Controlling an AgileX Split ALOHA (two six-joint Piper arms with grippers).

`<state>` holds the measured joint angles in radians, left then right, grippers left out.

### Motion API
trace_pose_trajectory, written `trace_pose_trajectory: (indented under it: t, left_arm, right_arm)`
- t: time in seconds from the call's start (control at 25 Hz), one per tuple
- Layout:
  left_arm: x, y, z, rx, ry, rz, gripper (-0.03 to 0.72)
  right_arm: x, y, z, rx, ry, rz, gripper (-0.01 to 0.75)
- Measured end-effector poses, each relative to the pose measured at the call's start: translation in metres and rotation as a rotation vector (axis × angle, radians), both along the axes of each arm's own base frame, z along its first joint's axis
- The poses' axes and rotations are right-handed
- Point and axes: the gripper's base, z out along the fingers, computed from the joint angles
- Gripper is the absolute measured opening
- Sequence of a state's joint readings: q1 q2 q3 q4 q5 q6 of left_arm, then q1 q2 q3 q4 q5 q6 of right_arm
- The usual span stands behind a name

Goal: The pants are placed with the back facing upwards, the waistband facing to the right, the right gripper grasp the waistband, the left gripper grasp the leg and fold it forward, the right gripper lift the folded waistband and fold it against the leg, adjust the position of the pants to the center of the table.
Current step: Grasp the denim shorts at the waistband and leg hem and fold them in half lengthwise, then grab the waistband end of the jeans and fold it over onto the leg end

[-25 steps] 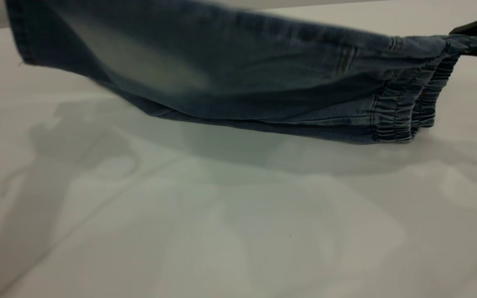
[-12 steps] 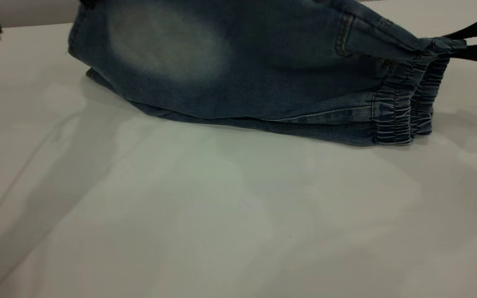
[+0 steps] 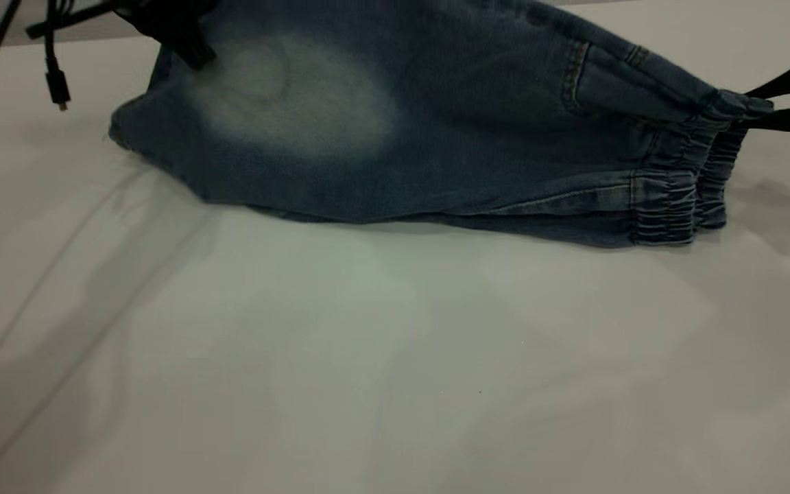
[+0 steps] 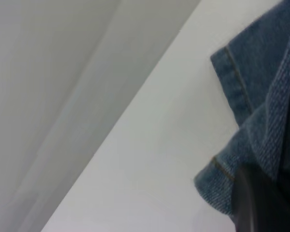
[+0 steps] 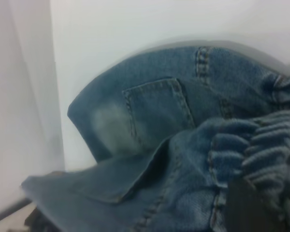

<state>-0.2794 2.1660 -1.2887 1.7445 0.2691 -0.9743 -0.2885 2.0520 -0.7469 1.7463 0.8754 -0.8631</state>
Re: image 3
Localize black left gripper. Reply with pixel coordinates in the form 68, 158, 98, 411
115, 0, 217, 71

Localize blue denim shorts with print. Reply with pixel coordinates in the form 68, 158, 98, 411
108, 0, 774, 249

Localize black cable with loose plug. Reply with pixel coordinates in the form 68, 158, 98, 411
43, 0, 71, 112

